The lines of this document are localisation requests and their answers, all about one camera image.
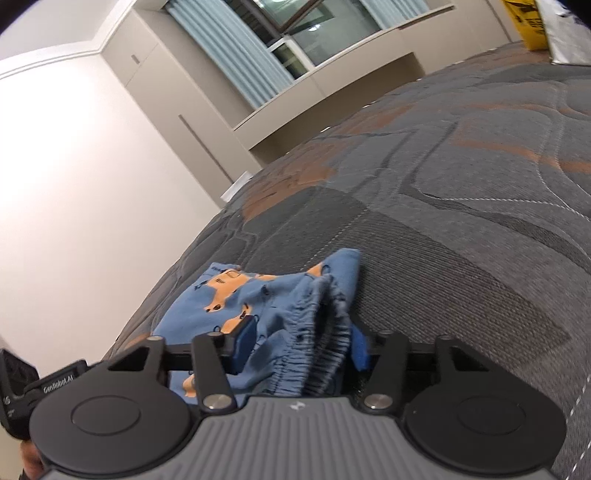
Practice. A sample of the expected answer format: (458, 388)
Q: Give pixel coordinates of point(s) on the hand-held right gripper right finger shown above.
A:
(360, 351)

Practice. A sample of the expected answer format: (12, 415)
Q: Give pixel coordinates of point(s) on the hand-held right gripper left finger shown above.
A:
(244, 342)

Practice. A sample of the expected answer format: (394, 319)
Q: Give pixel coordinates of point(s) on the blue pants with orange print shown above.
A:
(277, 304)

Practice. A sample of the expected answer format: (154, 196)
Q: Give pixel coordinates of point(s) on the person's left hand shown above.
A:
(30, 461)

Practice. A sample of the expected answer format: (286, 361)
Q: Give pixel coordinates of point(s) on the white flat object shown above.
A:
(236, 185)

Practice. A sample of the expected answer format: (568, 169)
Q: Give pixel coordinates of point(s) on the grey and orange quilted mattress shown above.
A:
(461, 207)

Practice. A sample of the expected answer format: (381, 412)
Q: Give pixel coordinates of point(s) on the beige built-in cabinet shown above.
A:
(152, 78)

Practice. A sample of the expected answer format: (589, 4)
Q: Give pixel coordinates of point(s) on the light blue curtain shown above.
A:
(397, 11)
(240, 50)

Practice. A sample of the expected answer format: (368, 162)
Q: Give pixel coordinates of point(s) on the window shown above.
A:
(314, 32)

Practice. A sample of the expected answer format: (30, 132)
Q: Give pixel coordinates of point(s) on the yellow bag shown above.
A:
(526, 23)

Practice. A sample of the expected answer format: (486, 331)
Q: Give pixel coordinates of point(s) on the white bag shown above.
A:
(570, 37)

